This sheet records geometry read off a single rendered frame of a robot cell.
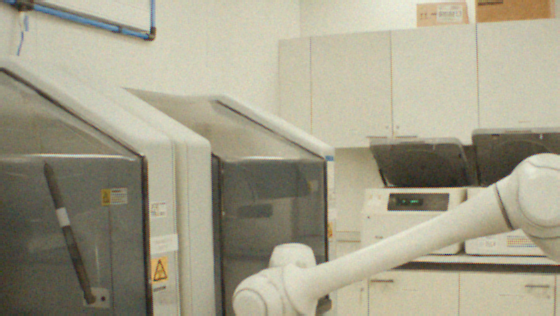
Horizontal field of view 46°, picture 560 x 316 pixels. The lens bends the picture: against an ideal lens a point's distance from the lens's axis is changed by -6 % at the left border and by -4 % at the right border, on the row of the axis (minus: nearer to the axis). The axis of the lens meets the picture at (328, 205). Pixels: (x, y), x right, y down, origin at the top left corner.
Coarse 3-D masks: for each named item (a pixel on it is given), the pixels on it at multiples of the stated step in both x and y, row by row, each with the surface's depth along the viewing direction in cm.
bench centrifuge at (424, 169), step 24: (384, 144) 390; (408, 144) 385; (432, 144) 379; (456, 144) 375; (384, 168) 414; (408, 168) 409; (432, 168) 404; (456, 168) 398; (384, 192) 385; (408, 192) 379; (432, 192) 374; (456, 192) 370; (360, 216) 386; (384, 216) 379; (408, 216) 373; (432, 216) 368
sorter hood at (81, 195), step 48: (0, 96) 113; (48, 96) 126; (0, 144) 92; (48, 144) 102; (96, 144) 113; (0, 192) 88; (48, 192) 97; (96, 192) 107; (144, 192) 119; (0, 240) 88; (48, 240) 97; (96, 240) 107; (144, 240) 119; (0, 288) 88; (48, 288) 97; (96, 288) 107; (144, 288) 119
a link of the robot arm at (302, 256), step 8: (280, 248) 144; (288, 248) 143; (296, 248) 143; (304, 248) 144; (272, 256) 145; (280, 256) 142; (288, 256) 142; (296, 256) 142; (304, 256) 143; (312, 256) 145; (272, 264) 144; (280, 264) 142; (296, 264) 142; (304, 264) 142; (312, 264) 144; (312, 312) 145
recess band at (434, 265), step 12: (408, 264) 379; (420, 264) 376; (432, 264) 374; (444, 264) 371; (456, 264) 369; (468, 264) 366; (480, 264) 364; (492, 264) 362; (504, 264) 359; (516, 264) 357; (528, 264) 354; (540, 264) 352; (552, 264) 350
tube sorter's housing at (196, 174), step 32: (128, 96) 146; (192, 96) 215; (224, 96) 211; (160, 128) 135; (288, 128) 205; (192, 160) 136; (192, 192) 136; (192, 224) 136; (192, 256) 136; (192, 288) 136
